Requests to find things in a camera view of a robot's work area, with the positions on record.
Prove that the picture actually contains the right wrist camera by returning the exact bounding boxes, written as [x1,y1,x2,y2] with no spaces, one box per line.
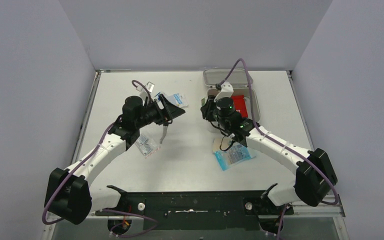
[214,81,234,102]

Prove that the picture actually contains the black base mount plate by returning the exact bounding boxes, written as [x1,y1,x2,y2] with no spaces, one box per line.
[107,185,294,236]

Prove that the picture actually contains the blue mask packet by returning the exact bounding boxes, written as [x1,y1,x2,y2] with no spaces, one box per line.
[214,145,257,171]

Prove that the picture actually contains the red first aid pouch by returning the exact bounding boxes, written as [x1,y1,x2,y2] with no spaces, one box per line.
[231,95,248,118]

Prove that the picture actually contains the black handled scissors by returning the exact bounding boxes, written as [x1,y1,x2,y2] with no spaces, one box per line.
[159,123,169,144]

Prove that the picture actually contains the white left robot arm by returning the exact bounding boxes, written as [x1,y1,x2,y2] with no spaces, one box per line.
[42,94,186,225]

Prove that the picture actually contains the small white blue tube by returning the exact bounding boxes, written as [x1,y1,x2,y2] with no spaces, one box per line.
[154,91,165,101]

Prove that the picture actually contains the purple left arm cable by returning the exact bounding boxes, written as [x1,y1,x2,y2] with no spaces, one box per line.
[41,79,153,226]

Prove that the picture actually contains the beige gauze packet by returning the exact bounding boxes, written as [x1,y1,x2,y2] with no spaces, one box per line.
[212,137,222,153]

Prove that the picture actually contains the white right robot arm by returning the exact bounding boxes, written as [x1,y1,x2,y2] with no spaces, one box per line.
[200,95,338,215]

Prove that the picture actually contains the white blue label packet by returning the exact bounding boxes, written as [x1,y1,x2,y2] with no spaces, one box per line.
[165,93,189,108]

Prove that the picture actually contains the clear bag of wipes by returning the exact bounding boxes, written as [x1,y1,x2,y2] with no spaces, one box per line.
[134,133,160,158]

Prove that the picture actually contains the grey open storage box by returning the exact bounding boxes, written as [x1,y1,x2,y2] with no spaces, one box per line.
[203,68,261,123]

